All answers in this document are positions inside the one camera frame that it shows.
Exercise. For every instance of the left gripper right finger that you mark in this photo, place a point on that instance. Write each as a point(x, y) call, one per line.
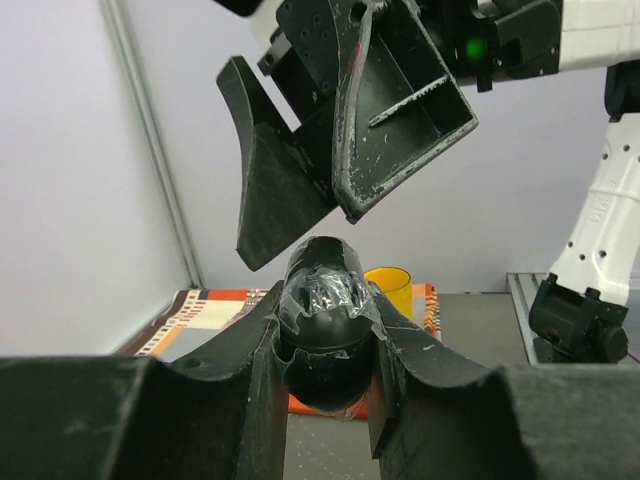
point(435, 414)

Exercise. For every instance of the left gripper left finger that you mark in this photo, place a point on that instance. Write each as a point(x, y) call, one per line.
point(219, 412)

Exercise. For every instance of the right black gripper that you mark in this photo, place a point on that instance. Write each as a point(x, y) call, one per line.
point(376, 88)

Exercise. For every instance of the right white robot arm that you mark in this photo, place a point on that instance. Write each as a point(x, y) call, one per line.
point(591, 45)

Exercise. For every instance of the orange patterned cloth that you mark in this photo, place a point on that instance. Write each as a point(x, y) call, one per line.
point(197, 315)

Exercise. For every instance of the yellow translucent cup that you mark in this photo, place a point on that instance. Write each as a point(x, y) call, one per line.
point(396, 284)

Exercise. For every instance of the aluminium frame rail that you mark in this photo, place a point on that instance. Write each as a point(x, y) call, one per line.
point(160, 150)

